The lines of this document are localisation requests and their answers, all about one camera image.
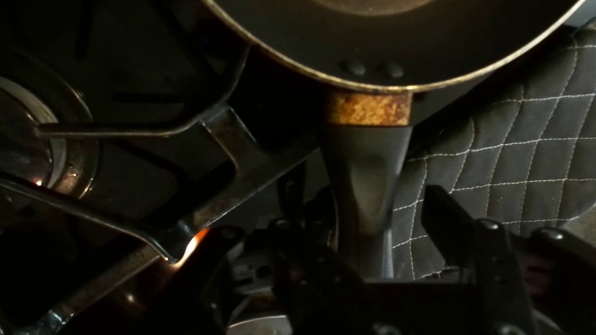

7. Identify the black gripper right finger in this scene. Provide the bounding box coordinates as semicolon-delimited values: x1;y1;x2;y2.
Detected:
422;184;596;335

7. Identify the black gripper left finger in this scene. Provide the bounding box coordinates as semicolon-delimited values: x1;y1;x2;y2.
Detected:
147;227;348;335

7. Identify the dark frying pan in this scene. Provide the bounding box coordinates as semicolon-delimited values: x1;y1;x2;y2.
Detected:
201;0;586;279

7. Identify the black quilted mat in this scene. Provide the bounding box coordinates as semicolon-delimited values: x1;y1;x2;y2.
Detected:
393;28;596;279

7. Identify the black gas stove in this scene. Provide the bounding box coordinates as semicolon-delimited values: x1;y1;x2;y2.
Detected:
0;0;320;335

